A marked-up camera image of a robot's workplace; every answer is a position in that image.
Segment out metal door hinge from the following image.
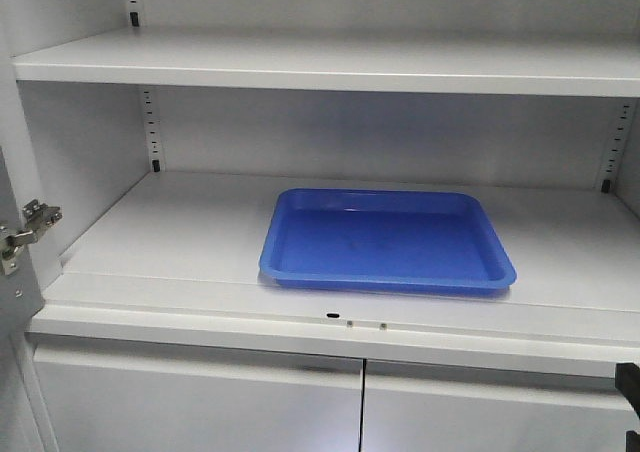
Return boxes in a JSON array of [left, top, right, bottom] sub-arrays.
[[1, 199, 63, 276]]

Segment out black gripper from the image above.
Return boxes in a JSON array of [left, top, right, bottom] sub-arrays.
[[614, 362, 640, 452]]

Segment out blue plastic tray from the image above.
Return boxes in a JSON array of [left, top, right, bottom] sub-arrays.
[[259, 188, 517, 296]]

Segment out grey cabinet lower doors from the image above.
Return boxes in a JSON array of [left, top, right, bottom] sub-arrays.
[[34, 342, 638, 451]]

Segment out grey cabinet upper shelf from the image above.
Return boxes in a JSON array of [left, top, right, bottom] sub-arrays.
[[12, 27, 639, 97]]

